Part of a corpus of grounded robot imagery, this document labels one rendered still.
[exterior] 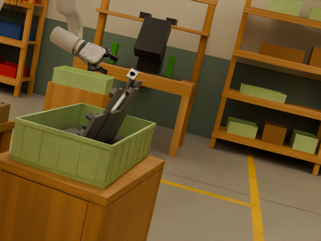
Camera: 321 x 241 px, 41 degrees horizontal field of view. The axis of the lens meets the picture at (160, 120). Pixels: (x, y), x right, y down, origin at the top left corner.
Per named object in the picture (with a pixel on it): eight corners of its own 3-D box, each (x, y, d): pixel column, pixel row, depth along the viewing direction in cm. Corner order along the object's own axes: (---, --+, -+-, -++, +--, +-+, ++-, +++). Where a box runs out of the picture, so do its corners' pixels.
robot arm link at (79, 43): (71, 47, 200) (77, 49, 200) (82, 35, 205) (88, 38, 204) (71, 58, 207) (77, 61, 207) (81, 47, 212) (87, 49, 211)
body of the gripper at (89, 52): (75, 50, 200) (95, 61, 199) (87, 37, 205) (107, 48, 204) (74, 60, 206) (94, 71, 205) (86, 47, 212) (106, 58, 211)
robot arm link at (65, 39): (79, 52, 212) (69, 55, 204) (56, 39, 214) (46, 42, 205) (84, 37, 209) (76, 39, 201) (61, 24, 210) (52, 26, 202)
